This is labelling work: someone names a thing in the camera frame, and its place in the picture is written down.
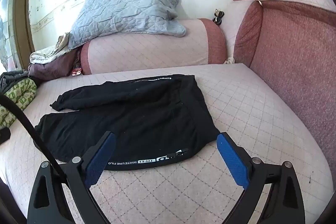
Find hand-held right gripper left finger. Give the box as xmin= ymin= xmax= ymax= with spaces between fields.
xmin=28 ymin=131 xmax=117 ymax=224

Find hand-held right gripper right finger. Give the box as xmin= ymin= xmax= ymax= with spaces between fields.
xmin=216 ymin=132 xmax=306 ymax=224

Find black pants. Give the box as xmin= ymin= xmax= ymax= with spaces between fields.
xmin=34 ymin=74 xmax=221 ymax=170

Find pink quilted sofa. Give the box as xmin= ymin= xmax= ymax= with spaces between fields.
xmin=0 ymin=0 xmax=336 ymax=224

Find black plastic device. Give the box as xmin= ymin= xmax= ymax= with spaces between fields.
xmin=0 ymin=128 xmax=11 ymax=146

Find green patterned blanket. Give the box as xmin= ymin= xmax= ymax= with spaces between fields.
xmin=0 ymin=77 xmax=37 ymax=130

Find purple folded cloth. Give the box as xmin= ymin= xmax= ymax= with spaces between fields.
xmin=28 ymin=49 xmax=83 ymax=81

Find cream folded cloth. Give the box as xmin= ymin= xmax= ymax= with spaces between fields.
xmin=29 ymin=32 xmax=70 ymax=64

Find dark grey cloth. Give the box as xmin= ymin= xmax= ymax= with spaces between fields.
xmin=0 ymin=70 xmax=29 ymax=94

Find red sofa back cushion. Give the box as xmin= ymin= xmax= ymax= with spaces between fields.
xmin=233 ymin=0 xmax=336 ymax=161

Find small black object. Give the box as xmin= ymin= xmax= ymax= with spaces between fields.
xmin=213 ymin=9 xmax=225 ymax=25

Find grey-blue quilted blanket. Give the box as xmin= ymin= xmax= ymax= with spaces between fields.
xmin=68 ymin=0 xmax=187 ymax=50

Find patterned glass door pane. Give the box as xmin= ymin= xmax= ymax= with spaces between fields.
xmin=0 ymin=0 xmax=20 ymax=69

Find black cable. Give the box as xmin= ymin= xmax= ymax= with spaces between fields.
xmin=0 ymin=94 xmax=66 ymax=183

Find brown wooden door frame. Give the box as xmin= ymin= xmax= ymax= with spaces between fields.
xmin=13 ymin=0 xmax=40 ymax=69

